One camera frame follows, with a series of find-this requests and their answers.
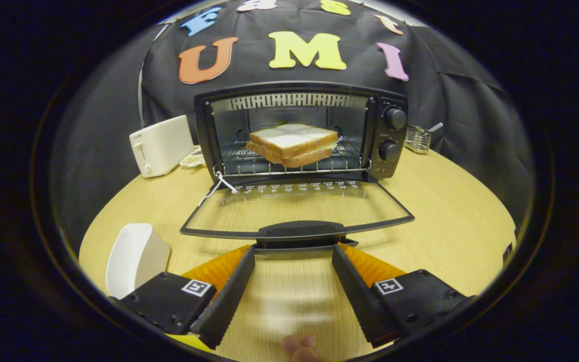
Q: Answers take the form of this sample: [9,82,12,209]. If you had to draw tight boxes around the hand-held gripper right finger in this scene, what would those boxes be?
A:
[332,243,476,348]

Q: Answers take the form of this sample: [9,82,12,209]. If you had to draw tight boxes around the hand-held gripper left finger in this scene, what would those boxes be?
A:
[119,245,256,350]

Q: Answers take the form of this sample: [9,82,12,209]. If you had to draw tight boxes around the toast bread sandwich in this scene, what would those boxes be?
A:
[245,123,340,169]

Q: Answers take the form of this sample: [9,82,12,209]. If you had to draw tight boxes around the black toaster oven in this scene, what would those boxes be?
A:
[179,81,416,251]

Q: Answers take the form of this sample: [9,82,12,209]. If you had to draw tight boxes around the small plate with food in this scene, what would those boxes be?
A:
[179,146,206,168]

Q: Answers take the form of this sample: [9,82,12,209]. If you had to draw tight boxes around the white pop-up toaster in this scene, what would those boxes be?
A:
[129,115,196,178]

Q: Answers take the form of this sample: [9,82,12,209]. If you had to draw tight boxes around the white oblong dish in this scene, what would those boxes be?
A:
[105,223,171,300]

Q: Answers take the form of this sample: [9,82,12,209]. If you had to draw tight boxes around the white string tag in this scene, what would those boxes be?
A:
[198,171,240,208]

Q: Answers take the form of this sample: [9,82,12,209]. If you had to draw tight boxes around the wire metal basket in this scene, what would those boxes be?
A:
[404,122,444,155]

